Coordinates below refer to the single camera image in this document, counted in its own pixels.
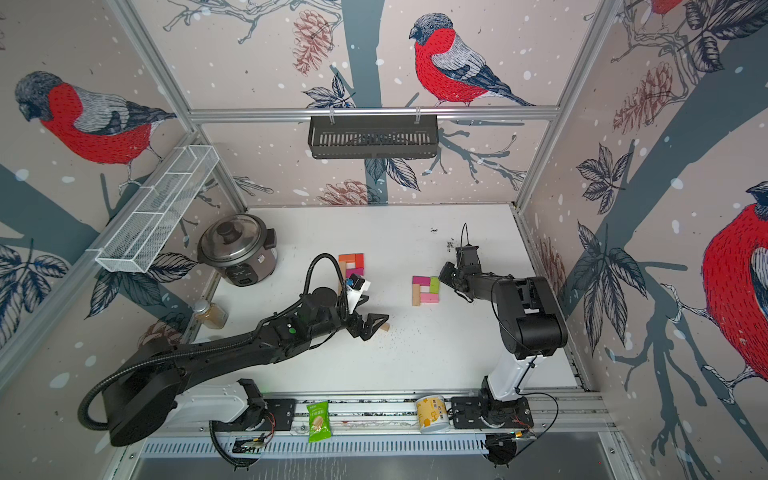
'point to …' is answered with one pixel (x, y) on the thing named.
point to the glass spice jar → (210, 315)
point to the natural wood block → (416, 297)
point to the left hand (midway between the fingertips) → (382, 305)
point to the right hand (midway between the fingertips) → (445, 271)
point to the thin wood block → (343, 269)
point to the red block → (359, 261)
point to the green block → (434, 285)
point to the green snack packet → (319, 422)
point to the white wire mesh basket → (127, 252)
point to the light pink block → (429, 297)
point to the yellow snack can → (432, 414)
